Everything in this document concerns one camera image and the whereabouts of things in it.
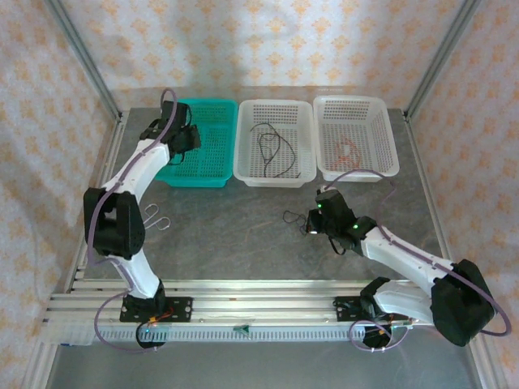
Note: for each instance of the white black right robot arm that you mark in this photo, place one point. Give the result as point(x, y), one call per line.
point(405, 259)

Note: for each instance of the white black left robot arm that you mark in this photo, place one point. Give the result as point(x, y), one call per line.
point(138, 275)

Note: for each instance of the teal perforated plastic basket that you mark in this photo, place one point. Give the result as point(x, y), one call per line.
point(215, 162)

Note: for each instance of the white perforated plastic basket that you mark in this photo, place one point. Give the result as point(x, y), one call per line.
point(357, 113)
point(263, 109)

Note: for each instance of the small green object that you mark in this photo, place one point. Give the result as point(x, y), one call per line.
point(243, 329)

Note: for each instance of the clear plastic cover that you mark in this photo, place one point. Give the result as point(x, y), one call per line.
point(69, 334)

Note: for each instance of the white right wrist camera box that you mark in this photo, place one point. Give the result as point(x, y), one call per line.
point(322, 189)

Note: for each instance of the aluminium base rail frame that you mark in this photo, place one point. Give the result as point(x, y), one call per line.
point(263, 300)

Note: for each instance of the aluminium frame post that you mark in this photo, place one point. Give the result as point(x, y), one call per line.
point(85, 56)
point(442, 56)

